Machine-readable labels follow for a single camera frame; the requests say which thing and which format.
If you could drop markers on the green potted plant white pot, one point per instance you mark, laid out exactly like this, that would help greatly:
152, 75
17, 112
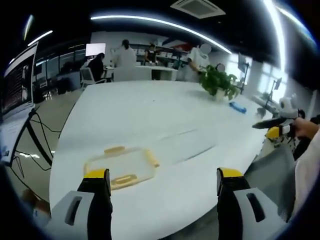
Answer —
217, 80

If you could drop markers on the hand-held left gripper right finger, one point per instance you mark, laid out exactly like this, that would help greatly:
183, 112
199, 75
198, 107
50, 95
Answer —
237, 200

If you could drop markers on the blue cloth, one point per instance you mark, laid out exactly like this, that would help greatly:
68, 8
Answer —
237, 107

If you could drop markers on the person's right hand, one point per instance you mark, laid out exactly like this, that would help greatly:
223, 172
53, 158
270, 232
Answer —
306, 127

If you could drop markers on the white office chair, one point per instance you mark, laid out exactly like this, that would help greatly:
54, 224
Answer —
88, 76

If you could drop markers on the small monitor on stand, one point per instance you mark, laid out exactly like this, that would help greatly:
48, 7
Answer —
277, 85

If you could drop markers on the short ceiling light strip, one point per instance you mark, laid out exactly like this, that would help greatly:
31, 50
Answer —
40, 38

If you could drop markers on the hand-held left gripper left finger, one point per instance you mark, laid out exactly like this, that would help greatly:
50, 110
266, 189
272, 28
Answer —
82, 200

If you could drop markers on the wall shelves with boxes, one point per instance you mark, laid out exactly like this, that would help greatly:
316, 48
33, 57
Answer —
166, 53

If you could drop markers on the clear plastic container yellow clips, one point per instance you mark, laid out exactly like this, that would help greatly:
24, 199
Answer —
120, 165

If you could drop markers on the bright wall screen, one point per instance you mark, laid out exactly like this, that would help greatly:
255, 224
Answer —
95, 49

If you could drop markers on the white counter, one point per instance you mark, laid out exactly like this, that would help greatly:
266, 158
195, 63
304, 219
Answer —
142, 73

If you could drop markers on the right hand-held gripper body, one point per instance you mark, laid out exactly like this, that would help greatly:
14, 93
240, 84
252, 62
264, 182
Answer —
288, 107

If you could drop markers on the ceiling air conditioner vent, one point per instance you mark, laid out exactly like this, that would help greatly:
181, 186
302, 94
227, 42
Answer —
198, 7

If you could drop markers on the large computer monitor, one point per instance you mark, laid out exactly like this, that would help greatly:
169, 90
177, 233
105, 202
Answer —
17, 80

